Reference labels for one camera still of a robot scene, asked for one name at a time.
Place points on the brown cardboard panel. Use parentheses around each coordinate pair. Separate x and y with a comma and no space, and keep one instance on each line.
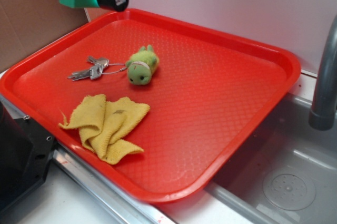
(29,25)

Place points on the silver key bunch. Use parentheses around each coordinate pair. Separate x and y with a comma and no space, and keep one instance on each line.
(96,70)

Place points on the yellow crumpled cloth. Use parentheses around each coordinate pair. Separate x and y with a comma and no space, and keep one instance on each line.
(102,126)

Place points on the red plastic tray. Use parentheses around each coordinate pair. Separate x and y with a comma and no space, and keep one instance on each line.
(209,93)

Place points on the grey faucet spout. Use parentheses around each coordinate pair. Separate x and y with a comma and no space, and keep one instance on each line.
(323,108)

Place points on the grey sink basin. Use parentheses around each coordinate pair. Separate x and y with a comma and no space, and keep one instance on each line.
(283,140)

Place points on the sink drain cover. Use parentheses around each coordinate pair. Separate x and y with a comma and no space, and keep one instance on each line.
(289,189)

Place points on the green plush toy keychain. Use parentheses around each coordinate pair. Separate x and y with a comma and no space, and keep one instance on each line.
(142,65)

